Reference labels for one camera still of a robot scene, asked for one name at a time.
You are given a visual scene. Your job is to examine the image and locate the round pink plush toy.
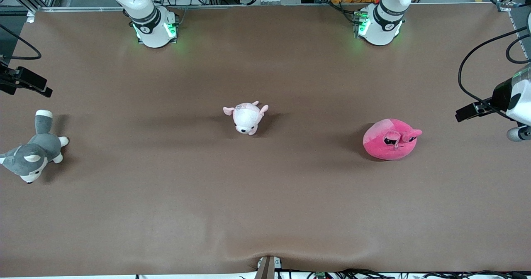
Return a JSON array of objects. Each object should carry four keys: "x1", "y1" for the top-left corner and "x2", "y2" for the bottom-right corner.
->
[{"x1": 363, "y1": 118, "x2": 423, "y2": 161}]

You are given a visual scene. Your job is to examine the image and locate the grey white husky plush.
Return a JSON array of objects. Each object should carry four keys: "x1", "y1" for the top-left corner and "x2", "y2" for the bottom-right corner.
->
[{"x1": 0, "y1": 110, "x2": 69, "y2": 184}]

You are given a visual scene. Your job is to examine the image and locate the small white pink plush dog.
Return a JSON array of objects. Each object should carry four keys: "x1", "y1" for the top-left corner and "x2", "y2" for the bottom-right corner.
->
[{"x1": 223, "y1": 101, "x2": 269, "y2": 136}]

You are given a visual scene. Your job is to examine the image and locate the brown table cover mat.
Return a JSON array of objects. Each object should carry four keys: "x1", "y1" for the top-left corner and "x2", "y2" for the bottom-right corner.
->
[{"x1": 0, "y1": 3, "x2": 531, "y2": 277}]

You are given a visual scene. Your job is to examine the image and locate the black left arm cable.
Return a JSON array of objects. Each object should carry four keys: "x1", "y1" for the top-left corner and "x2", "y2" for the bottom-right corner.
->
[{"x1": 458, "y1": 27, "x2": 531, "y2": 120}]

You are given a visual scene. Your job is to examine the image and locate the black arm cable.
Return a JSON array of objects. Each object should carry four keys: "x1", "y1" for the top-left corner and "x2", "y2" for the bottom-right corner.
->
[
  {"x1": 458, "y1": 27, "x2": 531, "y2": 120},
  {"x1": 0, "y1": 23, "x2": 42, "y2": 60}
]

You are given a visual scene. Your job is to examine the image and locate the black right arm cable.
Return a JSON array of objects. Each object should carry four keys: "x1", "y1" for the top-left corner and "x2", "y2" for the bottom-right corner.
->
[{"x1": 0, "y1": 23, "x2": 42, "y2": 60}]

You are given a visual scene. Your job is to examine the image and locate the aluminium frame rail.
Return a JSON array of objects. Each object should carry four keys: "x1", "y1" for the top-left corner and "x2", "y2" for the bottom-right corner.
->
[{"x1": 37, "y1": 2, "x2": 509, "y2": 12}]

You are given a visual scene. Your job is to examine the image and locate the metal camera mount clamp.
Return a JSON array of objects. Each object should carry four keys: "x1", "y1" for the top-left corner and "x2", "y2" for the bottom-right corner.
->
[{"x1": 255, "y1": 255, "x2": 283, "y2": 279}]

